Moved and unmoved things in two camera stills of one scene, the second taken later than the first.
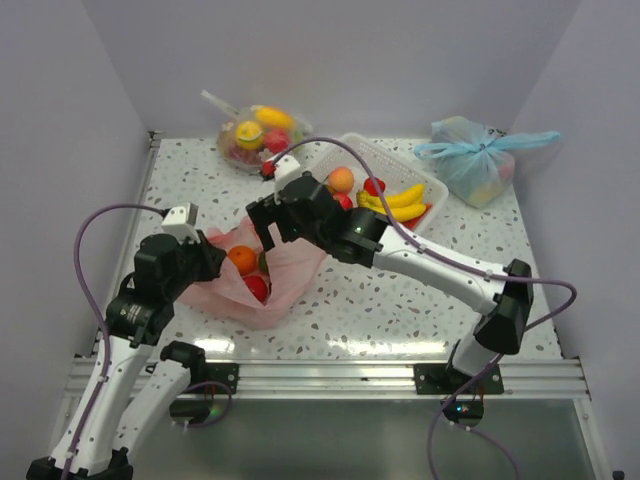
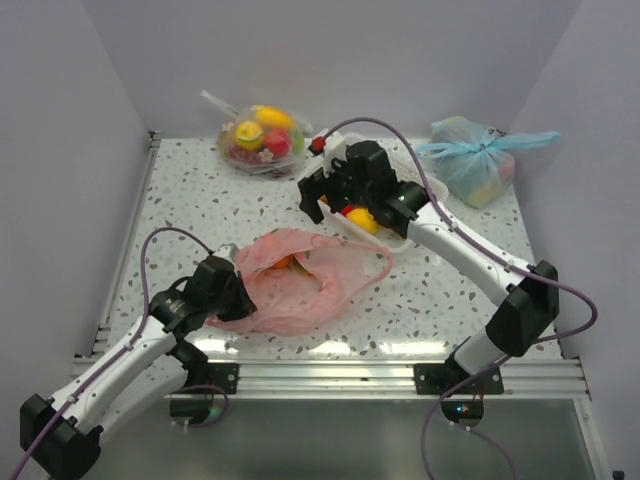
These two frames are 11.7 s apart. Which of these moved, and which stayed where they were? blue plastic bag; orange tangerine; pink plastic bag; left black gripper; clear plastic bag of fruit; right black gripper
Moved: orange tangerine; right black gripper; left black gripper; pink plastic bag
Stayed: blue plastic bag; clear plastic bag of fruit
